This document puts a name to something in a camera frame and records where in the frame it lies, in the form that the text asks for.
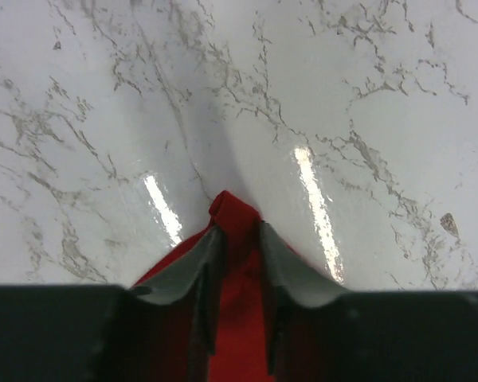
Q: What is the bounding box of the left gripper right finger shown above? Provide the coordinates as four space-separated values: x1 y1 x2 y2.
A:
259 222 478 381

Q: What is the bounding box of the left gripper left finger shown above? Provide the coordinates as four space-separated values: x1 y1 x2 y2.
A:
0 228 225 381

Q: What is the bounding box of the red t shirt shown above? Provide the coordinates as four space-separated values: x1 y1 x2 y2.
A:
138 190 319 381

